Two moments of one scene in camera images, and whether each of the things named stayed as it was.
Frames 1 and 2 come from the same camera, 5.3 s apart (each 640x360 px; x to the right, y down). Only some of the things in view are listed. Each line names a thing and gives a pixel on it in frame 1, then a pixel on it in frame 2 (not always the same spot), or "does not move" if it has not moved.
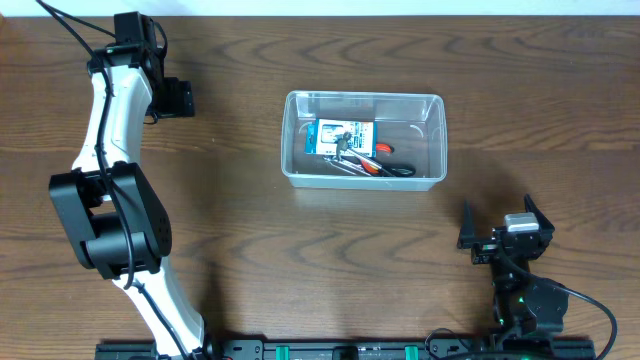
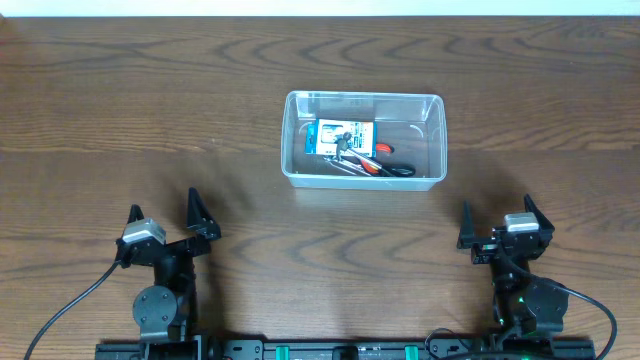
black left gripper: x=178 y=98 -> x=176 y=246
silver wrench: x=347 y=167 does not move
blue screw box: x=321 y=137 does not move
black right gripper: x=500 y=240 does not move
